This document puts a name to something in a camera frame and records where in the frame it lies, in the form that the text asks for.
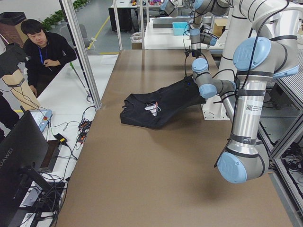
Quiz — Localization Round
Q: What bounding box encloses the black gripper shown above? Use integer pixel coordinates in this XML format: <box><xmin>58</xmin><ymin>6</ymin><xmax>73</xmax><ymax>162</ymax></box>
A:
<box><xmin>191</xmin><ymin>49</ymin><xmax>202</xmax><ymax>58</ymax></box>

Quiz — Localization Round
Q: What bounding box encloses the black t-shirt with logo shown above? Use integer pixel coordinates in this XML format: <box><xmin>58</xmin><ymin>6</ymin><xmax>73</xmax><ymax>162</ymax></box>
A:
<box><xmin>120</xmin><ymin>77</ymin><xmax>206</xmax><ymax>129</ymax></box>

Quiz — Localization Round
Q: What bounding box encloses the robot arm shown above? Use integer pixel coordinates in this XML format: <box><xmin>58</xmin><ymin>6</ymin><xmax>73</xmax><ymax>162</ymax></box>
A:
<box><xmin>190</xmin><ymin>0</ymin><xmax>303</xmax><ymax>183</ymax></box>
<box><xmin>189</xmin><ymin>0</ymin><xmax>230</xmax><ymax>58</ymax></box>

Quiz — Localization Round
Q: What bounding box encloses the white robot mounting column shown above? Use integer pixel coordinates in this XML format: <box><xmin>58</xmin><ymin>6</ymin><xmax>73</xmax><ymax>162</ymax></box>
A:
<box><xmin>201</xmin><ymin>0</ymin><xmax>303</xmax><ymax>121</ymax></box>

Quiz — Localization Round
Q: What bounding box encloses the metal grabber tool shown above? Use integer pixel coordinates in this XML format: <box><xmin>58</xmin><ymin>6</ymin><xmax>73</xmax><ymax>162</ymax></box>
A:
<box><xmin>69</xmin><ymin>62</ymin><xmax>92</xmax><ymax>103</ymax></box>

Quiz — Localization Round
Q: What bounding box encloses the black power strip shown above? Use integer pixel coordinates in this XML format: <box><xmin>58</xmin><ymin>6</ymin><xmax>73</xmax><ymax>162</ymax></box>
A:
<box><xmin>77</xmin><ymin>119</ymin><xmax>92</xmax><ymax>144</ymax></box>

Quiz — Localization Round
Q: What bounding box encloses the person in black sweater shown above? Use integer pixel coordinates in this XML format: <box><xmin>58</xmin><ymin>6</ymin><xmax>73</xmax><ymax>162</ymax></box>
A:
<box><xmin>20</xmin><ymin>19</ymin><xmax>77</xmax><ymax>97</ymax></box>

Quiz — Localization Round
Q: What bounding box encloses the blue teach pendant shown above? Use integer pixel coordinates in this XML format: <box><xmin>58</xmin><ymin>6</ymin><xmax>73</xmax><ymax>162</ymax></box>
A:
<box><xmin>30</xmin><ymin>109</ymin><xmax>53</xmax><ymax>132</ymax></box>

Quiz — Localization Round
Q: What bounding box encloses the black computer monitor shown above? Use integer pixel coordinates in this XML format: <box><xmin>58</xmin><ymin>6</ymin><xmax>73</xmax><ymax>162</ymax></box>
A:
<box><xmin>0</xmin><ymin>111</ymin><xmax>51</xmax><ymax>227</ymax></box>

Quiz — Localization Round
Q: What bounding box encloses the aluminium frame cage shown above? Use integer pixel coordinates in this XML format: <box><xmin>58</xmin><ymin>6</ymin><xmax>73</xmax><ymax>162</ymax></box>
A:
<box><xmin>59</xmin><ymin>0</ymin><xmax>102</xmax><ymax>110</ymax></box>

